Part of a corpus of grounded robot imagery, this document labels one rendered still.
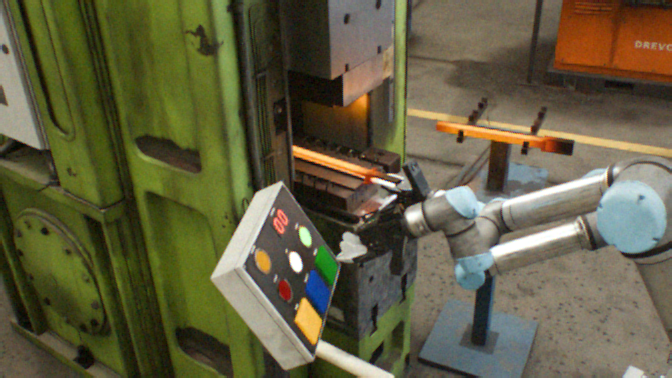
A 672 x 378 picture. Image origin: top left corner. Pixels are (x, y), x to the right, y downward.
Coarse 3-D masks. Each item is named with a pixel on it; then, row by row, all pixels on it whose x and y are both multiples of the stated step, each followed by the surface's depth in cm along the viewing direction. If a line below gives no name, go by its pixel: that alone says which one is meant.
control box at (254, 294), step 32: (256, 192) 164; (288, 192) 162; (256, 224) 147; (288, 224) 156; (224, 256) 142; (288, 256) 150; (224, 288) 137; (256, 288) 136; (256, 320) 140; (288, 320) 141; (288, 352) 144
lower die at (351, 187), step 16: (304, 144) 222; (304, 160) 213; (352, 160) 212; (304, 176) 207; (320, 176) 205; (336, 176) 204; (352, 176) 203; (304, 192) 205; (320, 192) 200; (336, 192) 198; (352, 192) 198; (368, 192) 206; (352, 208) 200
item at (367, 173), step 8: (296, 152) 215; (304, 152) 214; (312, 152) 214; (320, 160) 210; (328, 160) 209; (336, 160) 209; (344, 168) 206; (352, 168) 205; (360, 168) 204; (376, 168) 203; (368, 176) 200; (376, 176) 199; (384, 176) 199; (392, 176) 199; (368, 184) 202
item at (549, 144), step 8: (440, 128) 222; (448, 128) 221; (456, 128) 220; (464, 128) 219; (472, 128) 219; (480, 128) 219; (472, 136) 219; (480, 136) 218; (488, 136) 216; (496, 136) 215; (504, 136) 214; (512, 136) 213; (520, 136) 213; (528, 136) 213; (544, 136) 211; (536, 144) 211; (544, 144) 209; (552, 144) 209; (560, 144) 208; (568, 144) 207; (552, 152) 210; (560, 152) 209; (568, 152) 208
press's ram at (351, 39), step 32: (288, 0) 168; (320, 0) 162; (352, 0) 169; (384, 0) 182; (288, 32) 173; (320, 32) 167; (352, 32) 173; (384, 32) 187; (288, 64) 178; (320, 64) 171; (352, 64) 178
